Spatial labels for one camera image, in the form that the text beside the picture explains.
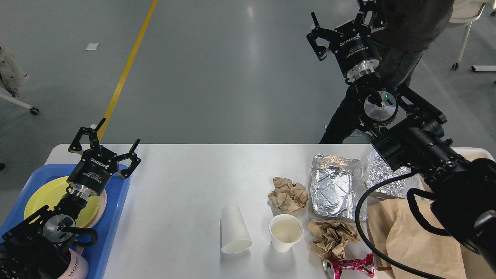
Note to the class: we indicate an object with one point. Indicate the person in dark clothes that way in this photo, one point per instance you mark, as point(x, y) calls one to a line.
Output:
point(411, 26)

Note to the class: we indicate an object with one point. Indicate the white chair leg with wheel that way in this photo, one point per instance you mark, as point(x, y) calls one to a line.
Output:
point(14, 99)

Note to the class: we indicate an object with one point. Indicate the aluminium foil tray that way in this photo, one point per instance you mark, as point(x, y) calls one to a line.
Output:
point(336, 186)

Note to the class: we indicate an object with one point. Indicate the lying white paper cup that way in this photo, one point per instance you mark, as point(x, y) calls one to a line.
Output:
point(235, 237)

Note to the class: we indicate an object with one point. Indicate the yellow plate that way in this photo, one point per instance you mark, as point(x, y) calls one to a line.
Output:
point(49, 194)

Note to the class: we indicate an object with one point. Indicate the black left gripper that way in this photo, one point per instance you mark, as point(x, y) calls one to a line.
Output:
point(93, 170)

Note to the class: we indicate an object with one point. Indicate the crumpled brown paper lower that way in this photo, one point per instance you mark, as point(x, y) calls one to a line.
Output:
point(333, 236)

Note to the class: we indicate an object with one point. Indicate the blue plastic tray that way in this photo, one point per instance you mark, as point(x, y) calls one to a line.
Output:
point(116, 189)

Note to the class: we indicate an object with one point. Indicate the white wheeled chair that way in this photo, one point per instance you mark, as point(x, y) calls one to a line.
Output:
point(464, 13)

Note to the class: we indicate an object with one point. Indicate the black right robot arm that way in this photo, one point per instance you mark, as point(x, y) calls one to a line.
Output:
point(406, 131)

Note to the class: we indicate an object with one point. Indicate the crumpled brown paper ball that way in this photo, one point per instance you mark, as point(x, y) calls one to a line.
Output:
point(287, 196)

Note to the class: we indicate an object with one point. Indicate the upright white paper cup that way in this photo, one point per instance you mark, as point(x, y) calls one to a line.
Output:
point(286, 230)

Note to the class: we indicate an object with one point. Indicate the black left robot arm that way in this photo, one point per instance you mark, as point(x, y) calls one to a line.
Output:
point(42, 245)

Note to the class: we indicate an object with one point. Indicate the beige jacket on chair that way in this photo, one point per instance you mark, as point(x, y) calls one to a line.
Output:
point(11, 74)

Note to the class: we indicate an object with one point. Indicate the crumpled aluminium foil block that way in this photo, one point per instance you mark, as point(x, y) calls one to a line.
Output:
point(377, 170)

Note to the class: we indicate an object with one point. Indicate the beige plastic bin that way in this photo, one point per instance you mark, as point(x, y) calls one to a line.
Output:
point(480, 267)

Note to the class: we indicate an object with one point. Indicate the crushed red can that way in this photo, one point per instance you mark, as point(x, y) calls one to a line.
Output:
point(333, 268)

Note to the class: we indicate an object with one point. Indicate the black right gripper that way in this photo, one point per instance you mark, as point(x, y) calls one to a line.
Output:
point(354, 48)

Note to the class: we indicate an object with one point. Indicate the pink mug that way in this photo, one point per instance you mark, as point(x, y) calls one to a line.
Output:
point(78, 267)

